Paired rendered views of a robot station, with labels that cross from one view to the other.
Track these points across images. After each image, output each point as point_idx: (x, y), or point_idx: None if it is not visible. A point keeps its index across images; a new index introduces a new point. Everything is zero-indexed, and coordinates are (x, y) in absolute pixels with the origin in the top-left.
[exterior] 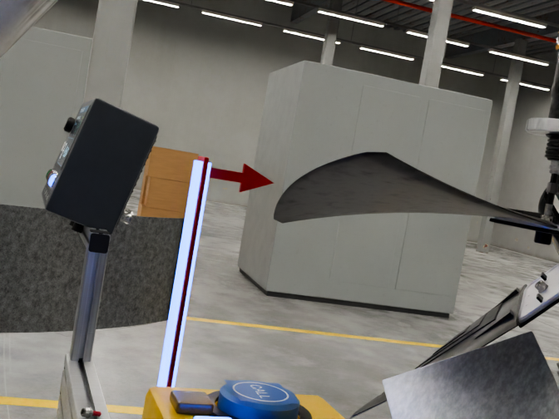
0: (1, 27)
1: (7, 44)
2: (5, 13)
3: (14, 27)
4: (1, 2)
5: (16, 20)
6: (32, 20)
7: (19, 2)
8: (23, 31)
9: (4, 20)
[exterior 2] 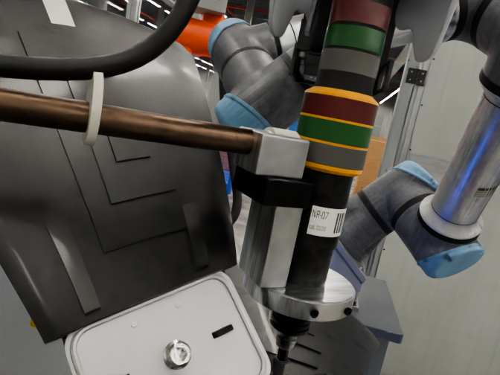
0: (444, 198)
1: (454, 209)
2: (445, 190)
3: (452, 199)
4: (443, 184)
5: (451, 193)
6: (463, 194)
7: (449, 183)
8: (463, 201)
9: (445, 194)
